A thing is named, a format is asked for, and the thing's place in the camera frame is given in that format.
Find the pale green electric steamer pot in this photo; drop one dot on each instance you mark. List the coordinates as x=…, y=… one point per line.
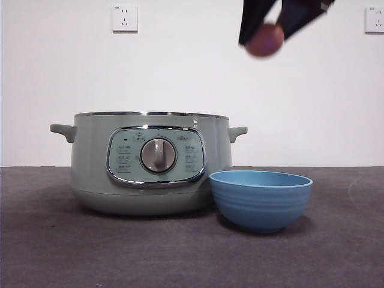
x=90, y=168

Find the white wall socket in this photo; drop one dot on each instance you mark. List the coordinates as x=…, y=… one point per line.
x=375, y=19
x=125, y=18

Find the blue ribbed bowl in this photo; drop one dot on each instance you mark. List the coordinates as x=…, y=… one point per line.
x=261, y=207

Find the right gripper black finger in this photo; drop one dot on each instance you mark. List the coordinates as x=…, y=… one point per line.
x=253, y=18
x=300, y=15

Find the brown egg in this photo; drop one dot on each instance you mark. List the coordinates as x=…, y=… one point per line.
x=265, y=42

